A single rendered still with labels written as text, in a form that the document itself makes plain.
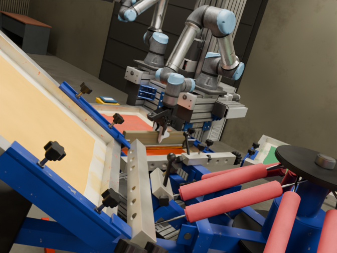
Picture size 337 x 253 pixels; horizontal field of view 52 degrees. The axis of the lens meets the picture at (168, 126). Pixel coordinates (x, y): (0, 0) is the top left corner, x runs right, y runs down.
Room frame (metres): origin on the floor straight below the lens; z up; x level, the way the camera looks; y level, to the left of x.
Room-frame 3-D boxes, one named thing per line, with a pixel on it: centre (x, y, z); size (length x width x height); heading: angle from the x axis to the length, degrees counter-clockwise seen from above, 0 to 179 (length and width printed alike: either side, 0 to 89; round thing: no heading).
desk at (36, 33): (8.09, 3.87, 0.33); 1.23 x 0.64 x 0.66; 54
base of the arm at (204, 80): (2.30, -0.16, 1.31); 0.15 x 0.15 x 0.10
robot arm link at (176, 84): (1.73, 0.03, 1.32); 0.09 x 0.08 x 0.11; 148
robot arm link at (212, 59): (2.29, -0.17, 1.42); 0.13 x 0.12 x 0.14; 58
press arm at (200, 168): (1.44, -0.19, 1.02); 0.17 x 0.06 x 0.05; 41
